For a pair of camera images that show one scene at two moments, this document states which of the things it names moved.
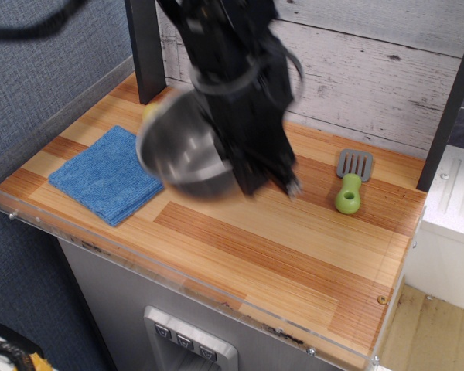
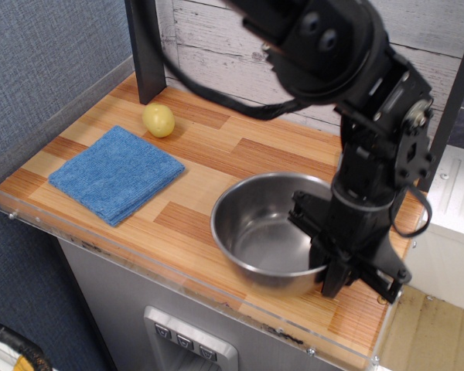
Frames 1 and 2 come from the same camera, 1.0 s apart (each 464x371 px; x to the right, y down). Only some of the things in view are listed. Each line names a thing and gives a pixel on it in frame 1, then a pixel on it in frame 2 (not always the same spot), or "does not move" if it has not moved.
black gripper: (247, 72) -> (355, 239)
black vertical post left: (144, 27) does not move
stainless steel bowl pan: (178, 142) -> (266, 247)
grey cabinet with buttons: (148, 325) does not move
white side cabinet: (445, 260) does not move
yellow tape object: (39, 363) -> (22, 365)
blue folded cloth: (106, 175) does not move
